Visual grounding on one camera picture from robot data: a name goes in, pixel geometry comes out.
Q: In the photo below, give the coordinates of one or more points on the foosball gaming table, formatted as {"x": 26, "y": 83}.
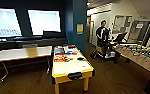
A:
{"x": 141, "y": 55}

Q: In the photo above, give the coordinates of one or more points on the red flat game piece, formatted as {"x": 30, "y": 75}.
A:
{"x": 71, "y": 46}

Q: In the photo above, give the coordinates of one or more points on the blue round paddle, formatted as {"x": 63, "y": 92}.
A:
{"x": 70, "y": 52}

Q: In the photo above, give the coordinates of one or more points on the colourful game box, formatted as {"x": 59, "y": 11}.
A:
{"x": 59, "y": 50}

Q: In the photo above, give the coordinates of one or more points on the dark backpack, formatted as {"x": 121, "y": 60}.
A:
{"x": 93, "y": 54}

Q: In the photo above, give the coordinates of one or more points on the orange yellow snack bag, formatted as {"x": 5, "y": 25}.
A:
{"x": 59, "y": 58}

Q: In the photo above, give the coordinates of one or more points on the white table with dishes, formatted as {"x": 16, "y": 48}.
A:
{"x": 71, "y": 68}

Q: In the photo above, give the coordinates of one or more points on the tan cardboard box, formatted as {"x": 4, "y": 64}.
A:
{"x": 100, "y": 50}

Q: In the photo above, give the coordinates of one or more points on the person in black shirt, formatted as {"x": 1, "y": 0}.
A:
{"x": 102, "y": 33}

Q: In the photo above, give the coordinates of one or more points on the grey bulletin board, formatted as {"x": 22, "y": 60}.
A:
{"x": 121, "y": 24}

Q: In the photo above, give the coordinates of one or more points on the light wooden office table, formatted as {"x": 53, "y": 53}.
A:
{"x": 21, "y": 53}

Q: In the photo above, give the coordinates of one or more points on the stainless steel refrigerator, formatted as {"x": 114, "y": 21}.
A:
{"x": 141, "y": 32}

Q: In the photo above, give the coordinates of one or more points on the wide bright window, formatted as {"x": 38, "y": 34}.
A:
{"x": 4, "y": 23}

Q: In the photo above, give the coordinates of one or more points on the tan wall plaque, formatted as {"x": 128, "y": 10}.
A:
{"x": 80, "y": 28}

